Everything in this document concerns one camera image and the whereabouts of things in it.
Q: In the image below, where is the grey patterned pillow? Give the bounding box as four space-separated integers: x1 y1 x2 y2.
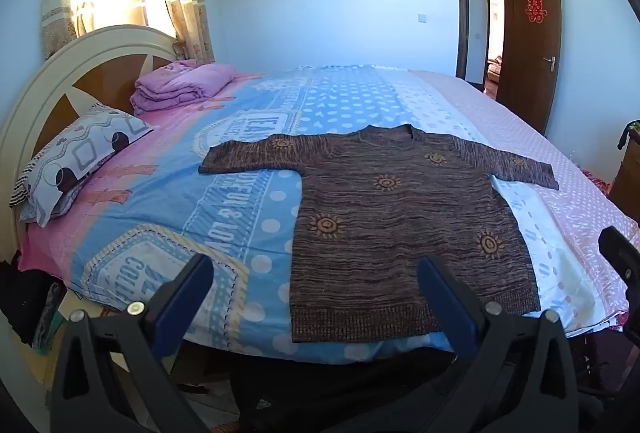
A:
10 103 160 228

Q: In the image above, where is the black cloth pile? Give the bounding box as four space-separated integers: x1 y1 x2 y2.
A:
0 258 63 354

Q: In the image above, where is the wooden cabinet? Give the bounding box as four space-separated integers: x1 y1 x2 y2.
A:
607 128 640 226

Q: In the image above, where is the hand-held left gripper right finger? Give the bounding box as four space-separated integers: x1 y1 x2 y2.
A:
416 255 581 433

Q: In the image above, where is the dark cloth on cabinet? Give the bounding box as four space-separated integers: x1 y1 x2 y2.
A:
617 119 640 150

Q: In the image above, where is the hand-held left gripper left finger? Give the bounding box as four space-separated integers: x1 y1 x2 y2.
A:
50 253 216 433

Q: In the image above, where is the dark garment with logo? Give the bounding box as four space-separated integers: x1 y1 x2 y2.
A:
230 347 453 433

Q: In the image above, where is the blue pink printed bed sheet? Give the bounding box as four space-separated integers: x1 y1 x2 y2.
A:
17 63 640 364

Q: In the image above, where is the brown door frame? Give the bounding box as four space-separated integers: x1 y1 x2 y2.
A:
454 0 521 101

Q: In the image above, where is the brown knit sweater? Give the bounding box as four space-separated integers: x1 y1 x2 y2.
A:
198 124 560 344

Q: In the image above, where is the brown wooden door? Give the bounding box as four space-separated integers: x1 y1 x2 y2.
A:
497 0 562 136

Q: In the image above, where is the folded pink quilt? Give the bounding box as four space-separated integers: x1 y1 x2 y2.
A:
130 60 238 116

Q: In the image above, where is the cream and brown headboard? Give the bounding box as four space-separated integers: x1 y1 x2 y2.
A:
0 24 178 259

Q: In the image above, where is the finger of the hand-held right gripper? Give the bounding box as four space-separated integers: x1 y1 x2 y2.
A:
598 225 640 299

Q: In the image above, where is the teal bag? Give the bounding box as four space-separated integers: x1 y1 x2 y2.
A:
32 283 68 356

